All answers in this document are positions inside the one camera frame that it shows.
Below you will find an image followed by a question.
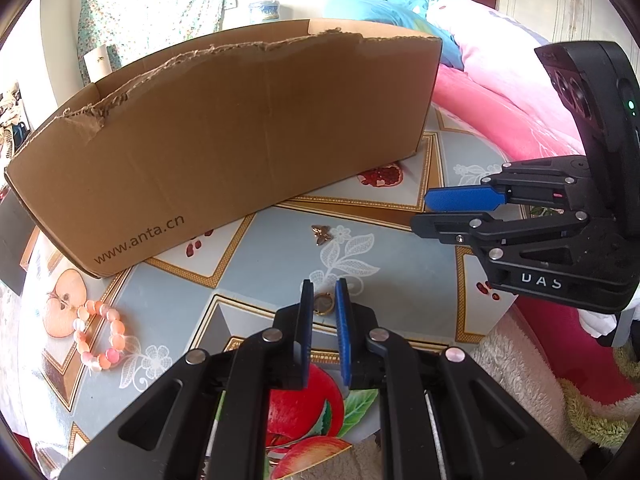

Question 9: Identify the blue pillow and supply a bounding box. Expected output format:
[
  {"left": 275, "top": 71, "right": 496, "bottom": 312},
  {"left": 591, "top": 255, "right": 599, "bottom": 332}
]
[{"left": 326, "top": 0, "right": 464, "bottom": 70}]

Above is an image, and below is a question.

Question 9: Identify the brown cardboard box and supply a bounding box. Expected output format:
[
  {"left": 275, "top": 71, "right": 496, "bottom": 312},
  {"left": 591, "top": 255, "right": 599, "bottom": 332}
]
[{"left": 6, "top": 18, "right": 442, "bottom": 278}]

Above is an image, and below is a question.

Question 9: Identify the white gloved hand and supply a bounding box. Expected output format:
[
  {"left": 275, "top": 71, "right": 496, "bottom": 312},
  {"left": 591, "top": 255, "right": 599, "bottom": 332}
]
[{"left": 578, "top": 290, "right": 639, "bottom": 346}]

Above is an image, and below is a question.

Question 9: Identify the small gold bee brooch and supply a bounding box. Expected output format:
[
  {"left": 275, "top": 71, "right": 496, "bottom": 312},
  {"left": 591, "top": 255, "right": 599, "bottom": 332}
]
[{"left": 311, "top": 224, "right": 333, "bottom": 246}]

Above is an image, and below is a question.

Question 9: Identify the blue water jug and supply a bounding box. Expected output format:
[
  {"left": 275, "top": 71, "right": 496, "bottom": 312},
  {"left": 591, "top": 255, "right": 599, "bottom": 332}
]
[{"left": 257, "top": 0, "right": 280, "bottom": 22}]

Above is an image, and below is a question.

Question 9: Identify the pink orange bead bracelet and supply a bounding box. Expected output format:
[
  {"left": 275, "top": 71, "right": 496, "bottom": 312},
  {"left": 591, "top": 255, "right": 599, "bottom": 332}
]
[{"left": 70, "top": 299, "right": 127, "bottom": 373}]

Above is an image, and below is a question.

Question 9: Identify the fruit pattern table cover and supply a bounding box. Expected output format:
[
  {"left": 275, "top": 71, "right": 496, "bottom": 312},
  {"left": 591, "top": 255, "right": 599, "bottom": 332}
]
[{"left": 1, "top": 105, "right": 514, "bottom": 479}]

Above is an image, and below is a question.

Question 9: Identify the pink floral blanket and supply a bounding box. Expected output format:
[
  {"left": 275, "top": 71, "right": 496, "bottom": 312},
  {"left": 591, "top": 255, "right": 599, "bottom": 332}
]
[{"left": 426, "top": 0, "right": 637, "bottom": 405}]

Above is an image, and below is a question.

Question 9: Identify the green floral wall cloth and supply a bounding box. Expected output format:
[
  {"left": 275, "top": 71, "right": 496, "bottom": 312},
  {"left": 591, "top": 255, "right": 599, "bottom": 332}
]
[{"left": 76, "top": 0, "right": 236, "bottom": 84}]

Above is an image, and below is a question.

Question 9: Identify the pink rolled mat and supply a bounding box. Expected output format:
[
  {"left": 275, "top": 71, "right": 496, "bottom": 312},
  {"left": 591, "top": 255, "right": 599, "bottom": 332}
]
[{"left": 84, "top": 44, "right": 112, "bottom": 82}]

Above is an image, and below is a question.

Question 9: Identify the gold ring earring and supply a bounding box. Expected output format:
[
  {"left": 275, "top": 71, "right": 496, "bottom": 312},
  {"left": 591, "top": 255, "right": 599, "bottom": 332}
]
[{"left": 314, "top": 292, "right": 335, "bottom": 316}]

